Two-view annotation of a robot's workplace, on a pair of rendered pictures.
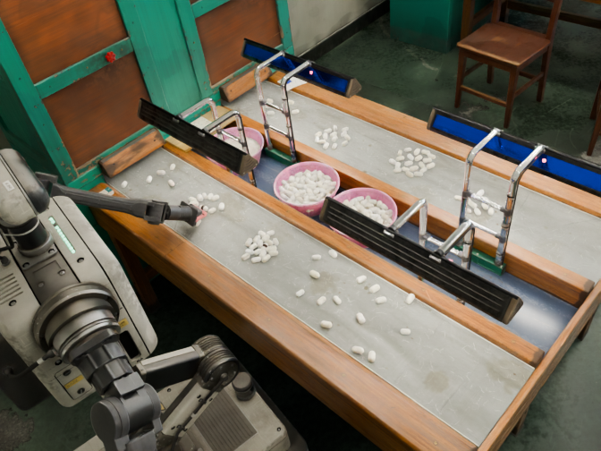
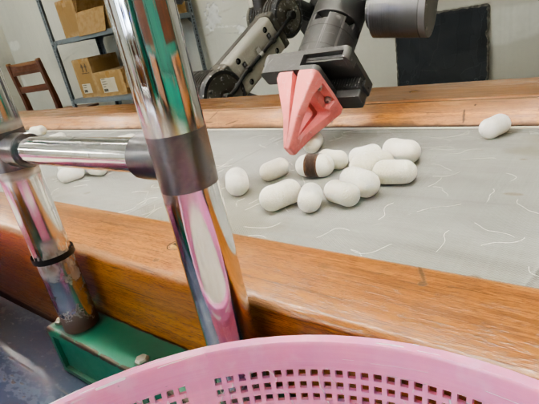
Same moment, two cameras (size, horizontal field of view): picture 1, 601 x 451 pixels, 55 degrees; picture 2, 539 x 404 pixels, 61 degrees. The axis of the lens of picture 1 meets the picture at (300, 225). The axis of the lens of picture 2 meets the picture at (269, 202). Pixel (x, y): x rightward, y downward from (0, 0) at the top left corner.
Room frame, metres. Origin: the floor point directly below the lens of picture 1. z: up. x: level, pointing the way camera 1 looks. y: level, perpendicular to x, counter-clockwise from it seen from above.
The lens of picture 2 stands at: (2.11, 0.26, 0.88)
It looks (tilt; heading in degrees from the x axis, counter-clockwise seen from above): 22 degrees down; 171
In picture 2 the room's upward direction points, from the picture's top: 11 degrees counter-clockwise
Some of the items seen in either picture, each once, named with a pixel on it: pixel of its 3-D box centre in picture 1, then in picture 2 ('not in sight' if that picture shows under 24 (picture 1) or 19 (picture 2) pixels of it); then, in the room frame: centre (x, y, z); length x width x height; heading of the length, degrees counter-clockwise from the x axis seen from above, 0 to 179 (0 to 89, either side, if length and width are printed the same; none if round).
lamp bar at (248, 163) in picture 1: (191, 131); not in sight; (1.78, 0.34, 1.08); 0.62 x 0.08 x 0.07; 40
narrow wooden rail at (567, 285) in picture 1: (365, 187); not in sight; (1.73, -0.28, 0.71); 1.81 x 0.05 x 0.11; 40
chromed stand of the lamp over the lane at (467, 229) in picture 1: (427, 275); not in sight; (1.08, -0.35, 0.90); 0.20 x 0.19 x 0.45; 40
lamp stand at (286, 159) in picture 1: (289, 110); not in sight; (2.08, -0.03, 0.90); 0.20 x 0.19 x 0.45; 40
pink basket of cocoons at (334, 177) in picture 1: (308, 191); not in sight; (1.75, -0.05, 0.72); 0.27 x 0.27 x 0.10
